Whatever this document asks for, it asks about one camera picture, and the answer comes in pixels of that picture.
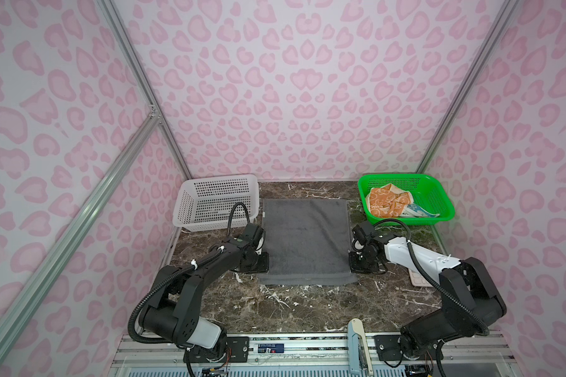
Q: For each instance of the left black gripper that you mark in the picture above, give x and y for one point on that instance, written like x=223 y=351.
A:
x=264 y=266

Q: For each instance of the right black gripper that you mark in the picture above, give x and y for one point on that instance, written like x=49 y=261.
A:
x=354 y=268

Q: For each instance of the grey towel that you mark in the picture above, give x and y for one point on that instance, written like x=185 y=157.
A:
x=308 y=241

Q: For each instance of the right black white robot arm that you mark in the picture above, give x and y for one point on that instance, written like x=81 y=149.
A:
x=470 y=300

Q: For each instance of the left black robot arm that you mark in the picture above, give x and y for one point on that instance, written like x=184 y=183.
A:
x=171 y=311

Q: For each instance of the pink white calculator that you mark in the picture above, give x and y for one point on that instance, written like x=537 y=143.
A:
x=417 y=280

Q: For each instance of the orange patterned towel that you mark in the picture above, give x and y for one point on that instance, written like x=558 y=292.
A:
x=388 y=201

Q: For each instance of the teal patterned towel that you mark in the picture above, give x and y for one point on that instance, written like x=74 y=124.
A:
x=416 y=211

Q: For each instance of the white plastic basket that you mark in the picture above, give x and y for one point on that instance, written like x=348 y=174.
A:
x=204 y=204

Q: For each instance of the blue label sticker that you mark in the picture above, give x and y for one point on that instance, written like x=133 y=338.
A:
x=269 y=348

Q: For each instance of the green plastic basket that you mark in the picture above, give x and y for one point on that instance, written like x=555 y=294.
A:
x=427 y=192

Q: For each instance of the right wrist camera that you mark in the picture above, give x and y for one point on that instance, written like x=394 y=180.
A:
x=357 y=245

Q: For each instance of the beige clamp handle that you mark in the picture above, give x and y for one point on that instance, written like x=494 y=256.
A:
x=359 y=358

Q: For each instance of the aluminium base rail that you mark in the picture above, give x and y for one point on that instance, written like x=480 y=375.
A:
x=312 y=354

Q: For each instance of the right corner aluminium post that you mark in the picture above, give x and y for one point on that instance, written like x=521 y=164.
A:
x=502 y=21

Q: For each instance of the corner aluminium post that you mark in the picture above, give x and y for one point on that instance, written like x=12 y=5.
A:
x=124 y=42
x=502 y=21

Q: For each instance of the left corner aluminium post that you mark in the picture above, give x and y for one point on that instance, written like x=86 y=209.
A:
x=124 y=42

